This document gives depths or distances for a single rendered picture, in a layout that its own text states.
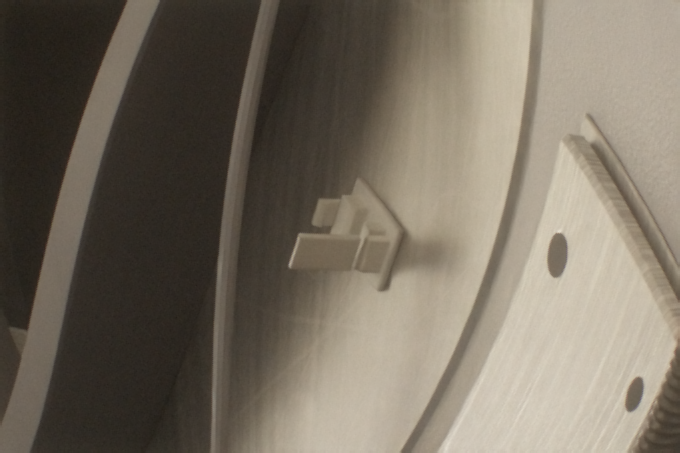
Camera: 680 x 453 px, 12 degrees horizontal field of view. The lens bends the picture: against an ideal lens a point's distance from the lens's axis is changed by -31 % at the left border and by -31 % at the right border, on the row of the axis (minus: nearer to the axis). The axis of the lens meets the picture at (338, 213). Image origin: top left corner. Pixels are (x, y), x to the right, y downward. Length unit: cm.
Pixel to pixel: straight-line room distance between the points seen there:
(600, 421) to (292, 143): 20
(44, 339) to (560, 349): 23
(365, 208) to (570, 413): 13
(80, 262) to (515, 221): 15
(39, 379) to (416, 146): 17
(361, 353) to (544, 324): 10
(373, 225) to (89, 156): 9
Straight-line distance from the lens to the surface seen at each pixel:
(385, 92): 95
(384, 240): 94
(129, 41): 98
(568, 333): 85
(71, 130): 187
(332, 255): 94
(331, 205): 96
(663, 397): 77
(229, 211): 95
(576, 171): 85
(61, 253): 101
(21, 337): 166
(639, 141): 84
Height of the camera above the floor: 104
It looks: 5 degrees down
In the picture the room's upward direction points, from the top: 5 degrees clockwise
